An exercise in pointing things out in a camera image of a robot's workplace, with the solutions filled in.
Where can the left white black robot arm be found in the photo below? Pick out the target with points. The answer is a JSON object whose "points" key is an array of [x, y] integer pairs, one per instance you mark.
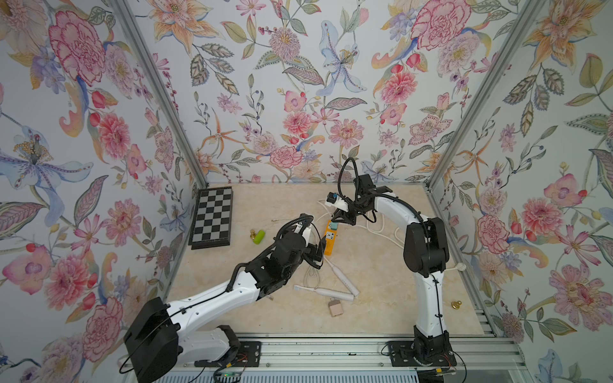
{"points": [[163, 335]]}

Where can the black white checkerboard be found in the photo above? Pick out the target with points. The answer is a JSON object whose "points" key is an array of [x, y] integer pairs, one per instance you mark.
{"points": [[211, 225]]}

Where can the orange power strip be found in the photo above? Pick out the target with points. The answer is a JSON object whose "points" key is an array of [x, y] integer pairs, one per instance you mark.
{"points": [[330, 238]]}

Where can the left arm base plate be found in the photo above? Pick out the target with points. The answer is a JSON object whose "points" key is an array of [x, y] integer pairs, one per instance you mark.
{"points": [[247, 354]]}

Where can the pink USB charger plug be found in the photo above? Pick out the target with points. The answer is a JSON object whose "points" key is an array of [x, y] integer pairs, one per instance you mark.
{"points": [[335, 307]]}

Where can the aluminium mounting rail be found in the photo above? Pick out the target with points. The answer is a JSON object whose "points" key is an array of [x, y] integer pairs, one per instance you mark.
{"points": [[284, 352]]}

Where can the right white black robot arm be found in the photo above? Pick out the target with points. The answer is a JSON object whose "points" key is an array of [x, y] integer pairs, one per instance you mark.
{"points": [[425, 252]]}

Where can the white electric toothbrush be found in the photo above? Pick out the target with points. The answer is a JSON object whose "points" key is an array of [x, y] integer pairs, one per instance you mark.
{"points": [[327, 293], [343, 278]]}

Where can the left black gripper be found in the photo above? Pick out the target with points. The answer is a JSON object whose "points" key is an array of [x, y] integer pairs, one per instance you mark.
{"points": [[312, 254]]}

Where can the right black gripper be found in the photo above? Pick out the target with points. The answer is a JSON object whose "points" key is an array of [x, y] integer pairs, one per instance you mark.
{"points": [[345, 216]]}

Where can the green small object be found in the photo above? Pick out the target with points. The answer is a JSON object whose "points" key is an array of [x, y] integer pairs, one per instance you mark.
{"points": [[259, 237]]}

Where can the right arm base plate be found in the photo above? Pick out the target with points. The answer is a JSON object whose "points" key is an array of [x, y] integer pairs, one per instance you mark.
{"points": [[407, 354]]}

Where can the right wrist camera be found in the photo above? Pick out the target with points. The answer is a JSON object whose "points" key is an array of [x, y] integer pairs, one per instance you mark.
{"points": [[336, 201]]}

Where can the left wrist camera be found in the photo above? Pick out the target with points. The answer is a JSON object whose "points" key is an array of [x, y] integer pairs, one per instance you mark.
{"points": [[303, 226]]}

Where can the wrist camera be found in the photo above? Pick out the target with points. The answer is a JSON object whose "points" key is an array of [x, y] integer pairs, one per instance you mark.
{"points": [[303, 226], [336, 201]]}

